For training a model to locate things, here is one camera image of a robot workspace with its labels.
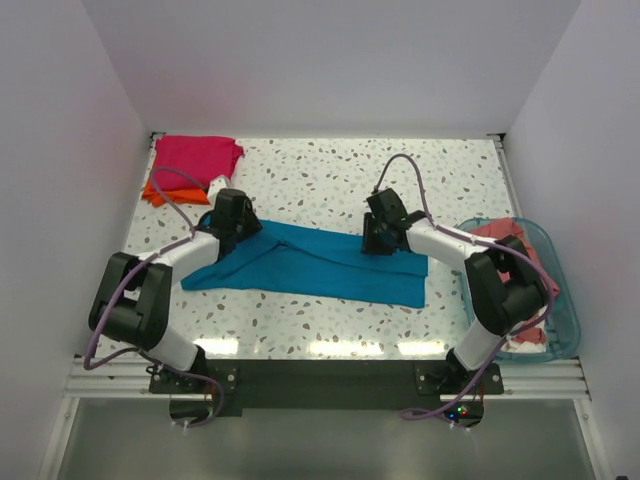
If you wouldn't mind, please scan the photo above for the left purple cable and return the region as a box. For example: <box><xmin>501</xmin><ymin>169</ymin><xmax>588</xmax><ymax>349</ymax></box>
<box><xmin>82</xmin><ymin>167</ymin><xmax>224</xmax><ymax>429</ymax></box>

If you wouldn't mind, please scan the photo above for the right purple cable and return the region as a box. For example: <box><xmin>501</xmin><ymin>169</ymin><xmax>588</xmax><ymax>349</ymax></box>
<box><xmin>398</xmin><ymin>153</ymin><xmax>559</xmax><ymax>421</ymax></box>

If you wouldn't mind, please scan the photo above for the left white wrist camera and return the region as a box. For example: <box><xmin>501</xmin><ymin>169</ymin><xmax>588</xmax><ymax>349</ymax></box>
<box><xmin>207</xmin><ymin>175</ymin><xmax>233</xmax><ymax>204</ymax></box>

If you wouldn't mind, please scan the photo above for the purple cable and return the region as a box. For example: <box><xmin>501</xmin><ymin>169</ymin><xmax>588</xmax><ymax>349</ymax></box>
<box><xmin>398</xmin><ymin>153</ymin><xmax>559</xmax><ymax>421</ymax></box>
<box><xmin>82</xmin><ymin>167</ymin><xmax>224</xmax><ymax>429</ymax></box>

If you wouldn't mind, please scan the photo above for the blue t shirt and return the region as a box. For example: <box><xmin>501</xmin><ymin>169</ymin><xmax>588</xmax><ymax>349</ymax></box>
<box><xmin>181</xmin><ymin>220</ymin><xmax>428</xmax><ymax>308</ymax></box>

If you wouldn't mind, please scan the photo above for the aluminium table frame rail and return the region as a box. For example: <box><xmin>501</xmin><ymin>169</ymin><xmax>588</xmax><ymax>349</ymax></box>
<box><xmin>63</xmin><ymin>358</ymin><xmax>591</xmax><ymax>400</ymax></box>

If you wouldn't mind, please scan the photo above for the folded orange t shirt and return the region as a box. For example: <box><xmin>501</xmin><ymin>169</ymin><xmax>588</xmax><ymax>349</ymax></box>
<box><xmin>141</xmin><ymin>181</ymin><xmax>209</xmax><ymax>207</ymax></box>

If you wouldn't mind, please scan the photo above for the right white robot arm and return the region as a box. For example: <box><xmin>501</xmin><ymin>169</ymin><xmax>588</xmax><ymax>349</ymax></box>
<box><xmin>362</xmin><ymin>188</ymin><xmax>555</xmax><ymax>393</ymax></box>

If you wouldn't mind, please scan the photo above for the folded magenta t shirt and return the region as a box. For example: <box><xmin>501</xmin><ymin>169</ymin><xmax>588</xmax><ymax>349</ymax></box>
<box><xmin>153</xmin><ymin>135</ymin><xmax>244</xmax><ymax>191</ymax></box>

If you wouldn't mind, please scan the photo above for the white t shirt in basket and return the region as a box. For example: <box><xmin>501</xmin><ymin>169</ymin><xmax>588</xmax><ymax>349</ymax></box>
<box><xmin>502</xmin><ymin>327</ymin><xmax>547</xmax><ymax>355</ymax></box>

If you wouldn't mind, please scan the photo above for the pink t shirt in basket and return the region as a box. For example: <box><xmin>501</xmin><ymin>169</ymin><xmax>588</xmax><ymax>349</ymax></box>
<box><xmin>467</xmin><ymin>217</ymin><xmax>563</xmax><ymax>353</ymax></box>

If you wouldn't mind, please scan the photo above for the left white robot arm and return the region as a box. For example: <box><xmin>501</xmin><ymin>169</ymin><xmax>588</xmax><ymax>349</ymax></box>
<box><xmin>83</xmin><ymin>188</ymin><xmax>262</xmax><ymax>392</ymax></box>

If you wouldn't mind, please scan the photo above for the clear teal plastic basket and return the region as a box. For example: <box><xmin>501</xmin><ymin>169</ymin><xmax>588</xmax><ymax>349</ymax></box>
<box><xmin>459</xmin><ymin>218</ymin><xmax>581</xmax><ymax>363</ymax></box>

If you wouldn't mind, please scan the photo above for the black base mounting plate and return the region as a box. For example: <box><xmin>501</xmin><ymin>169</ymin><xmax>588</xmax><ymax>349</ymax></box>
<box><xmin>146</xmin><ymin>359</ymin><xmax>505</xmax><ymax>424</ymax></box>

